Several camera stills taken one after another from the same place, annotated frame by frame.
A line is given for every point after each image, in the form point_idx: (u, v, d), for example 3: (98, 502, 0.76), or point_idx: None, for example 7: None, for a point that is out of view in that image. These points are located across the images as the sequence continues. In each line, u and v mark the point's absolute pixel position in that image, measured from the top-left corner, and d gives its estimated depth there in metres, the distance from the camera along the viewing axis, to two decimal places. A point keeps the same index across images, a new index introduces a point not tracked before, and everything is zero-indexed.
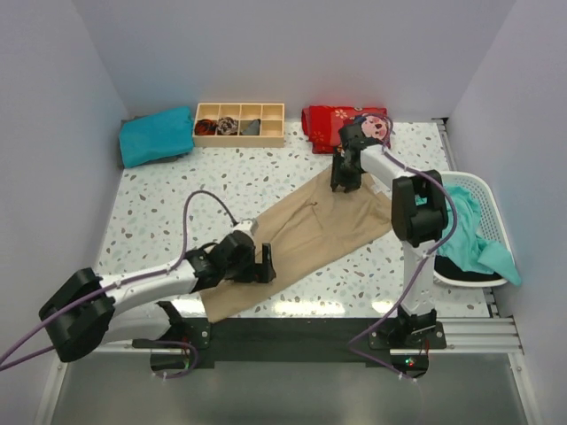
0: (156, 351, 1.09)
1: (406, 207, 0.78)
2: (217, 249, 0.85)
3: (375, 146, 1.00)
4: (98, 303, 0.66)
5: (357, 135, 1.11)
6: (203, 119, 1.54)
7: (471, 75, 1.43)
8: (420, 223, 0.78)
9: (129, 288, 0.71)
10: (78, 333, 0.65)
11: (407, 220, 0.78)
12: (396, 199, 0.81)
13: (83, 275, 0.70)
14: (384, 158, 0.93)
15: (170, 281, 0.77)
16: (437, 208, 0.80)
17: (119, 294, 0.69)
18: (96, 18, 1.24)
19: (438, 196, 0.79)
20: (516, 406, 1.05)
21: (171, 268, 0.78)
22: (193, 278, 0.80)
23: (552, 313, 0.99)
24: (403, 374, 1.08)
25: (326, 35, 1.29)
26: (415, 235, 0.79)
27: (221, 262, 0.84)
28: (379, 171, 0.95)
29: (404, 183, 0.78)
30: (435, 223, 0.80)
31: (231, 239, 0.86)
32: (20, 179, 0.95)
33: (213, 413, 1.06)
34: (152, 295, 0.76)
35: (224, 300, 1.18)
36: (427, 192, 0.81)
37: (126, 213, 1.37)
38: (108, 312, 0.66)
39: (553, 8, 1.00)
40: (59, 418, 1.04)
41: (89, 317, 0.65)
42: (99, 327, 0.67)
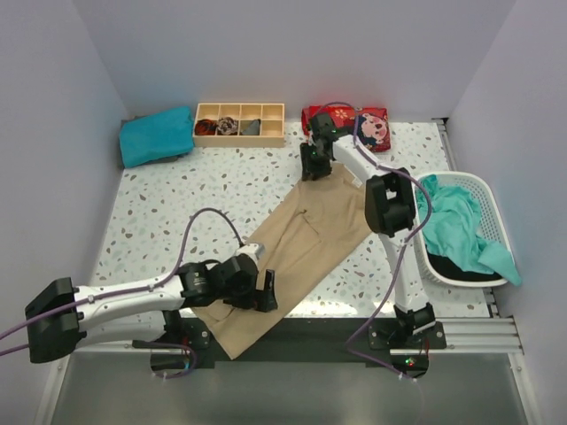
0: (155, 351, 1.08)
1: (378, 204, 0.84)
2: (217, 268, 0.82)
3: (345, 138, 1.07)
4: (66, 318, 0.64)
5: (327, 124, 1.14)
6: (203, 119, 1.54)
7: (471, 75, 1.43)
8: (392, 217, 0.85)
9: (103, 304, 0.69)
10: (45, 343, 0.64)
11: (381, 217, 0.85)
12: (368, 197, 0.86)
13: (59, 285, 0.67)
14: (355, 152, 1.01)
15: (151, 299, 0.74)
16: (407, 203, 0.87)
17: (90, 309, 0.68)
18: (96, 18, 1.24)
19: (407, 192, 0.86)
20: (516, 406, 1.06)
21: (155, 287, 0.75)
22: (180, 297, 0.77)
23: (552, 313, 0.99)
24: (403, 374, 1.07)
25: (326, 35, 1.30)
26: (389, 227, 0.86)
27: (217, 282, 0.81)
28: (350, 162, 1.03)
29: (376, 183, 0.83)
30: (406, 216, 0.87)
31: (235, 264, 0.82)
32: (21, 180, 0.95)
33: (213, 413, 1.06)
34: (131, 310, 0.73)
35: (230, 328, 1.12)
36: (397, 189, 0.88)
37: (126, 213, 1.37)
38: (74, 328, 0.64)
39: (553, 9, 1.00)
40: (60, 418, 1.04)
41: (55, 331, 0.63)
42: (66, 341, 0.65)
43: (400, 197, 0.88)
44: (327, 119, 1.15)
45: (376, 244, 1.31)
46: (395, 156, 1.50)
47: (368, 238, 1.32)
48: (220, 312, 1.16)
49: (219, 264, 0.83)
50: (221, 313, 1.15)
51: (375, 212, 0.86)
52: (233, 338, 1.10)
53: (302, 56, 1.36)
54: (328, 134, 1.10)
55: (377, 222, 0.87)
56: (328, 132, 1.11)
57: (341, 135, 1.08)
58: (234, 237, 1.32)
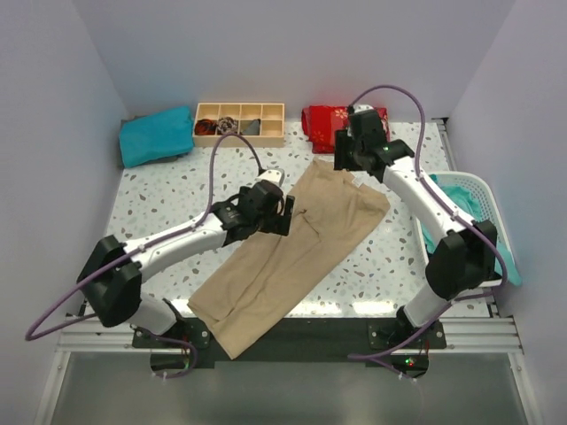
0: (155, 351, 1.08)
1: (452, 268, 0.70)
2: (245, 200, 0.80)
3: (405, 162, 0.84)
4: (127, 268, 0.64)
5: (376, 129, 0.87)
6: (203, 119, 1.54)
7: (471, 75, 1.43)
8: (465, 281, 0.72)
9: (154, 250, 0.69)
10: (113, 299, 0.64)
11: (452, 281, 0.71)
12: (439, 256, 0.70)
13: (106, 242, 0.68)
14: (418, 187, 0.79)
15: (197, 237, 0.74)
16: (485, 264, 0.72)
17: (144, 257, 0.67)
18: (96, 18, 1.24)
19: (489, 253, 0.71)
20: (516, 406, 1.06)
21: (197, 225, 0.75)
22: (221, 232, 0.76)
23: (553, 313, 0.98)
24: (403, 374, 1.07)
25: (326, 35, 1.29)
26: (458, 290, 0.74)
27: (251, 212, 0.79)
28: (408, 197, 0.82)
29: (453, 243, 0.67)
30: (478, 279, 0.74)
31: (261, 189, 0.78)
32: (21, 180, 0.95)
33: (213, 413, 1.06)
34: (182, 251, 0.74)
35: (230, 328, 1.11)
36: (472, 241, 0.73)
37: (126, 213, 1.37)
38: (136, 275, 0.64)
39: (553, 8, 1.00)
40: (60, 418, 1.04)
41: (120, 282, 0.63)
42: (131, 291, 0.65)
43: (474, 253, 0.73)
44: (376, 123, 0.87)
45: (375, 243, 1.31)
46: None
47: (368, 238, 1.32)
48: (220, 313, 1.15)
49: (246, 194, 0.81)
50: (221, 315, 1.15)
51: (445, 275, 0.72)
52: (233, 340, 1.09)
53: (302, 55, 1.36)
54: (376, 150, 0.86)
55: (445, 283, 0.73)
56: (375, 146, 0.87)
57: (394, 156, 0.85)
58: None
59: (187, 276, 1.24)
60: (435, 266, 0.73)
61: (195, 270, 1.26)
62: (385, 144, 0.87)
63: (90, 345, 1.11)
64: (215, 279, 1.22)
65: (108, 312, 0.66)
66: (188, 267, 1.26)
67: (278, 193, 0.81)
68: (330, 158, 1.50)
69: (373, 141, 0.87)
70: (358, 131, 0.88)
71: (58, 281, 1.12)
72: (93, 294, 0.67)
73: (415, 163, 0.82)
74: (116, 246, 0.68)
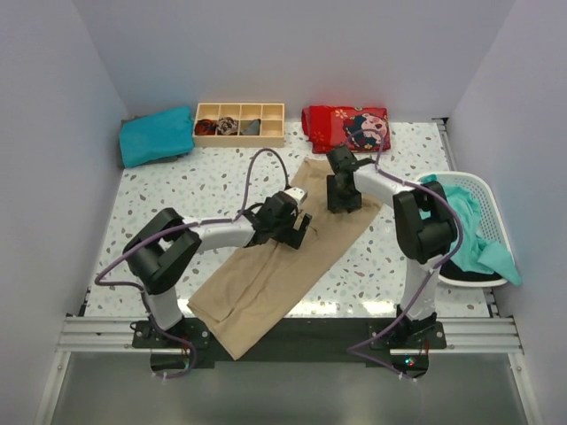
0: (155, 351, 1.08)
1: (410, 224, 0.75)
2: (265, 209, 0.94)
3: (366, 165, 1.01)
4: (188, 235, 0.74)
5: (346, 158, 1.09)
6: (203, 119, 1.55)
7: (471, 74, 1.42)
8: (429, 237, 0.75)
9: (206, 227, 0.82)
10: (171, 260, 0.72)
11: (415, 236, 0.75)
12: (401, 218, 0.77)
13: (166, 213, 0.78)
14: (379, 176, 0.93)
15: (235, 228, 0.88)
16: (444, 221, 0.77)
17: (199, 232, 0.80)
18: (96, 18, 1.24)
19: (443, 209, 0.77)
20: (516, 406, 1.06)
21: (235, 220, 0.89)
22: (252, 229, 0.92)
23: (553, 313, 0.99)
24: (403, 374, 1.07)
25: (326, 35, 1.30)
26: (427, 251, 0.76)
27: (269, 220, 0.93)
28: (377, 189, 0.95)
29: (405, 198, 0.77)
30: (445, 237, 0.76)
31: (279, 199, 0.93)
32: (20, 181, 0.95)
33: (213, 413, 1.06)
34: (222, 238, 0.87)
35: (232, 328, 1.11)
36: (431, 205, 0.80)
37: (126, 213, 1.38)
38: (197, 242, 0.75)
39: (554, 9, 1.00)
40: (60, 417, 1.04)
41: (181, 246, 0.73)
42: (186, 258, 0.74)
43: (435, 217, 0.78)
44: (345, 151, 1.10)
45: (375, 243, 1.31)
46: (395, 156, 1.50)
47: (368, 238, 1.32)
48: (220, 313, 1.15)
49: (266, 204, 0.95)
50: (221, 314, 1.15)
51: (408, 235, 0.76)
52: (236, 340, 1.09)
53: (303, 55, 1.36)
54: (347, 167, 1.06)
55: (412, 246, 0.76)
56: (347, 165, 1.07)
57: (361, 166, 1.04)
58: None
59: (187, 277, 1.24)
60: (402, 233, 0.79)
61: (195, 270, 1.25)
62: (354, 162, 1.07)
63: (90, 345, 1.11)
64: (215, 279, 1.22)
65: (160, 275, 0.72)
66: (188, 267, 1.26)
67: (294, 202, 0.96)
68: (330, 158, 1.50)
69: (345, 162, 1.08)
70: (334, 161, 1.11)
71: (58, 281, 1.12)
72: (145, 259, 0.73)
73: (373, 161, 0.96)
74: (174, 217, 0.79)
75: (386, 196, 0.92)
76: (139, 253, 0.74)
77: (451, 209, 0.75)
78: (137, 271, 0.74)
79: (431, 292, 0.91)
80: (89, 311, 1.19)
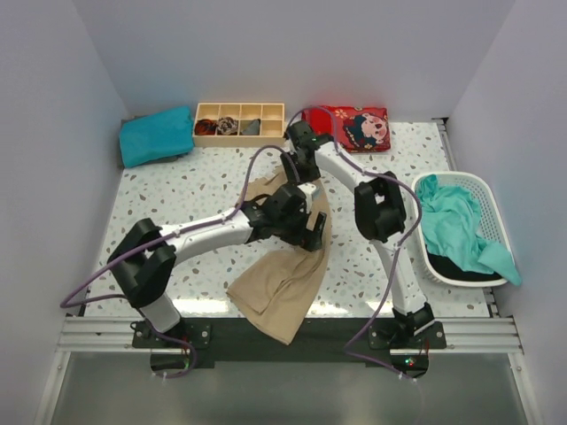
0: (155, 351, 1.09)
1: (368, 212, 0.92)
2: (270, 201, 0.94)
3: (328, 145, 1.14)
4: (161, 251, 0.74)
5: (306, 132, 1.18)
6: (203, 119, 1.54)
7: (471, 74, 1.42)
8: (384, 221, 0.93)
9: (187, 236, 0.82)
10: (147, 276, 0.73)
11: (372, 222, 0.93)
12: (361, 205, 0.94)
13: (143, 225, 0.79)
14: (338, 159, 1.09)
15: (227, 229, 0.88)
16: (395, 206, 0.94)
17: (178, 242, 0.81)
18: (95, 18, 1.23)
19: (395, 197, 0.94)
20: (516, 406, 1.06)
21: (227, 219, 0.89)
22: (248, 227, 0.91)
23: (553, 313, 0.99)
24: (403, 374, 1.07)
25: (326, 35, 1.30)
26: (384, 231, 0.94)
27: (274, 213, 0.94)
28: (335, 170, 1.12)
29: (365, 191, 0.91)
30: (396, 219, 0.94)
31: (285, 192, 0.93)
32: (19, 180, 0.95)
33: (213, 413, 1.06)
34: (210, 242, 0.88)
35: (274, 317, 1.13)
36: (384, 191, 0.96)
37: (126, 213, 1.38)
38: (172, 257, 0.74)
39: (553, 8, 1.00)
40: (60, 417, 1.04)
41: (154, 263, 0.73)
42: (164, 271, 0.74)
43: (389, 201, 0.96)
44: (306, 127, 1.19)
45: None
46: (396, 156, 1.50)
47: None
48: (260, 304, 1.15)
49: (272, 196, 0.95)
50: (260, 305, 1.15)
51: (368, 220, 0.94)
52: (282, 327, 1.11)
53: (302, 55, 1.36)
54: (308, 142, 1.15)
55: (371, 228, 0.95)
56: (307, 141, 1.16)
57: (322, 143, 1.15)
58: None
59: (187, 276, 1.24)
60: (361, 216, 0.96)
61: (194, 270, 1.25)
62: (314, 137, 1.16)
63: (90, 345, 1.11)
64: (254, 272, 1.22)
65: (138, 290, 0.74)
66: (188, 267, 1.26)
67: (302, 197, 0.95)
68: None
69: (304, 138, 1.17)
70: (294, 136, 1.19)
71: (58, 281, 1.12)
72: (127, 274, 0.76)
73: (335, 144, 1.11)
74: (152, 228, 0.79)
75: (345, 179, 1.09)
76: (121, 267, 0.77)
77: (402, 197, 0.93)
78: (120, 283, 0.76)
79: (410, 275, 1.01)
80: (89, 311, 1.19)
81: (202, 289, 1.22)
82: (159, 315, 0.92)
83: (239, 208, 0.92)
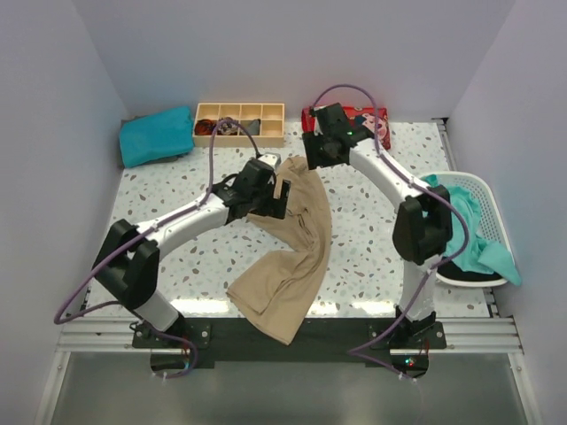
0: (155, 351, 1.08)
1: (413, 233, 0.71)
2: (239, 178, 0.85)
3: (367, 142, 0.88)
4: (143, 246, 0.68)
5: (340, 119, 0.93)
6: (203, 119, 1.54)
7: (471, 74, 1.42)
8: (429, 245, 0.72)
9: (166, 229, 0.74)
10: (136, 276, 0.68)
11: (415, 245, 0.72)
12: (400, 222, 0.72)
13: (119, 225, 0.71)
14: (380, 162, 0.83)
15: (204, 215, 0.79)
16: (444, 227, 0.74)
17: (158, 236, 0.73)
18: (95, 18, 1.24)
19: (446, 215, 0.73)
20: (516, 406, 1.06)
21: (201, 204, 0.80)
22: (223, 209, 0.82)
23: (553, 312, 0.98)
24: (403, 374, 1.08)
25: (326, 35, 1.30)
26: (424, 257, 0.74)
27: (245, 189, 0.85)
28: (371, 173, 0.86)
29: (410, 207, 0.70)
30: (441, 243, 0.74)
31: (255, 167, 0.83)
32: (19, 180, 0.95)
33: (213, 413, 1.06)
34: (189, 230, 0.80)
35: (274, 317, 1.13)
36: (432, 207, 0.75)
37: (126, 213, 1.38)
38: (156, 252, 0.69)
39: (553, 8, 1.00)
40: (60, 417, 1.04)
41: (139, 260, 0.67)
42: (151, 268, 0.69)
43: (435, 220, 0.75)
44: (339, 114, 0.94)
45: (375, 242, 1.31)
46: (395, 156, 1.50)
47: (368, 238, 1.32)
48: (259, 304, 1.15)
49: (240, 173, 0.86)
50: (260, 305, 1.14)
51: (408, 241, 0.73)
52: (283, 328, 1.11)
53: (302, 56, 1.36)
54: (342, 135, 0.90)
55: (410, 251, 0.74)
56: (339, 132, 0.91)
57: (359, 138, 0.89)
58: (233, 237, 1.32)
59: (187, 277, 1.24)
60: (399, 235, 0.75)
61: (194, 270, 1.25)
62: (350, 130, 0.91)
63: (90, 346, 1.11)
64: (254, 272, 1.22)
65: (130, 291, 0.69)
66: (188, 267, 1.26)
67: (271, 169, 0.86)
68: None
69: (336, 127, 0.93)
70: (323, 121, 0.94)
71: (58, 281, 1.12)
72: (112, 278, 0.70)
73: (376, 142, 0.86)
74: (129, 227, 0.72)
75: (382, 183, 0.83)
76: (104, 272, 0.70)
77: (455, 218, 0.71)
78: (106, 289, 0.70)
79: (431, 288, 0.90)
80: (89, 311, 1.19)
81: (202, 289, 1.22)
82: (159, 313, 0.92)
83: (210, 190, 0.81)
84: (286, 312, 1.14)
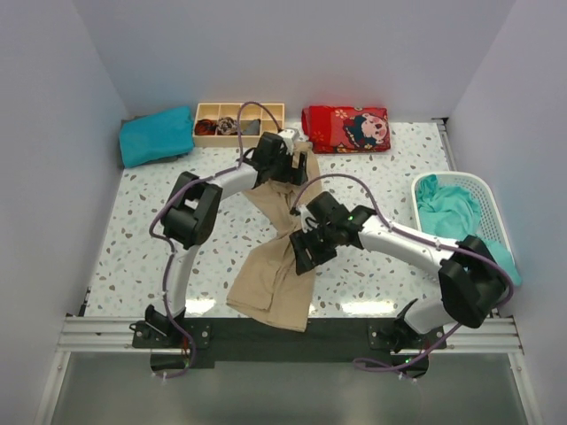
0: (155, 351, 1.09)
1: (467, 299, 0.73)
2: (257, 151, 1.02)
3: (370, 220, 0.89)
4: (210, 187, 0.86)
5: (334, 206, 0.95)
6: (203, 119, 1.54)
7: (471, 74, 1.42)
8: (485, 303, 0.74)
9: (220, 179, 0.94)
10: (205, 212, 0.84)
11: (475, 310, 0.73)
12: (449, 290, 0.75)
13: (185, 175, 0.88)
14: (397, 236, 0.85)
15: (242, 173, 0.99)
16: (493, 277, 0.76)
17: (217, 182, 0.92)
18: (95, 18, 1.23)
19: (491, 266, 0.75)
20: (516, 406, 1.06)
21: (238, 166, 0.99)
22: (255, 172, 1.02)
23: (553, 312, 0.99)
24: (403, 374, 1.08)
25: (326, 36, 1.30)
26: (485, 314, 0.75)
27: (265, 159, 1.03)
28: (392, 249, 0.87)
29: (454, 272, 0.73)
30: (497, 292, 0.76)
31: (268, 141, 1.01)
32: (19, 180, 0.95)
33: (212, 413, 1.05)
34: (234, 186, 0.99)
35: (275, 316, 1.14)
36: (471, 262, 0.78)
37: (126, 213, 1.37)
38: (219, 191, 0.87)
39: (553, 9, 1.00)
40: (60, 417, 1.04)
41: (208, 197, 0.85)
42: (214, 206, 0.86)
43: (480, 274, 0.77)
44: (331, 201, 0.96)
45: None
46: (395, 156, 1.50)
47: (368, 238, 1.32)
48: (263, 301, 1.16)
49: (258, 145, 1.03)
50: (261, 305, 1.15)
51: (465, 307, 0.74)
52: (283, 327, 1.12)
53: (302, 56, 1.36)
54: (343, 221, 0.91)
55: (470, 316, 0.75)
56: (340, 220, 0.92)
57: (361, 220, 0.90)
58: (233, 236, 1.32)
59: None
60: (453, 303, 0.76)
61: (194, 270, 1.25)
62: (347, 214, 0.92)
63: (89, 346, 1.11)
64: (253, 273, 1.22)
65: (199, 227, 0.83)
66: None
67: (280, 138, 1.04)
68: (330, 158, 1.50)
69: (333, 215, 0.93)
70: (321, 212, 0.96)
71: (58, 281, 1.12)
72: (182, 218, 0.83)
73: (380, 218, 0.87)
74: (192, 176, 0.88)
75: (405, 256, 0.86)
76: (173, 212, 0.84)
77: (500, 268, 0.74)
78: (177, 229, 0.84)
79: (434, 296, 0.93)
80: (88, 312, 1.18)
81: (202, 289, 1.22)
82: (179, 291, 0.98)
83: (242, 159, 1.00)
84: (287, 312, 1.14)
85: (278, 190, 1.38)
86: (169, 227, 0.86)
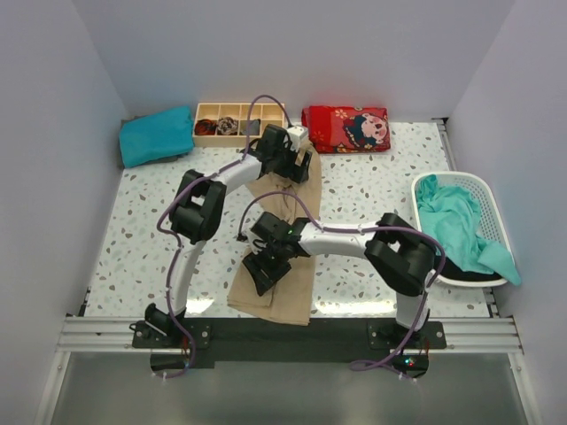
0: (156, 351, 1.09)
1: (398, 271, 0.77)
2: (262, 142, 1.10)
3: (306, 227, 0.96)
4: (214, 184, 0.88)
5: (275, 224, 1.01)
6: (203, 119, 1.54)
7: (472, 74, 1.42)
8: (418, 269, 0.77)
9: (224, 174, 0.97)
10: (211, 210, 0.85)
11: (409, 279, 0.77)
12: (383, 268, 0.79)
13: (190, 173, 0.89)
14: (328, 234, 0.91)
15: (244, 166, 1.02)
16: (419, 243, 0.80)
17: (221, 179, 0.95)
18: (96, 18, 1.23)
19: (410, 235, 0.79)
20: (516, 406, 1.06)
21: (243, 158, 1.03)
22: (258, 163, 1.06)
23: (553, 312, 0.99)
24: (403, 374, 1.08)
25: (327, 35, 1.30)
26: (423, 281, 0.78)
27: (269, 149, 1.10)
28: (331, 246, 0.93)
29: (376, 251, 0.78)
30: (426, 256, 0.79)
31: (273, 131, 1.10)
32: (19, 180, 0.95)
33: (212, 413, 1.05)
34: (239, 177, 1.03)
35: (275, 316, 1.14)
36: (398, 235, 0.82)
37: (126, 213, 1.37)
38: (223, 189, 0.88)
39: (553, 9, 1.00)
40: (60, 418, 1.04)
41: (213, 194, 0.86)
42: (220, 204, 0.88)
43: (407, 245, 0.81)
44: (272, 220, 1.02)
45: (360, 210, 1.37)
46: (396, 156, 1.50)
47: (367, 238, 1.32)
48: (263, 298, 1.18)
49: (262, 136, 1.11)
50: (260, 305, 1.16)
51: (401, 280, 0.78)
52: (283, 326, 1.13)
53: (302, 56, 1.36)
54: (285, 235, 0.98)
55: (411, 286, 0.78)
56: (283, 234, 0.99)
57: (300, 230, 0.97)
58: (233, 237, 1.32)
59: None
60: (392, 280, 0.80)
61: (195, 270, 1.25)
62: (289, 227, 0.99)
63: (89, 346, 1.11)
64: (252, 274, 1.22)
65: (205, 224, 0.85)
66: None
67: (283, 130, 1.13)
68: (330, 158, 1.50)
69: (277, 231, 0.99)
70: (264, 232, 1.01)
71: (58, 281, 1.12)
72: (189, 215, 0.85)
73: (312, 223, 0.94)
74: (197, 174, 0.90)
75: (344, 251, 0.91)
76: (180, 210, 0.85)
77: (419, 234, 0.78)
78: (184, 226, 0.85)
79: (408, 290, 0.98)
80: (88, 312, 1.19)
81: (202, 289, 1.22)
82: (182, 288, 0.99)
83: (246, 151, 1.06)
84: (286, 312, 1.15)
85: (276, 182, 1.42)
86: (176, 224, 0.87)
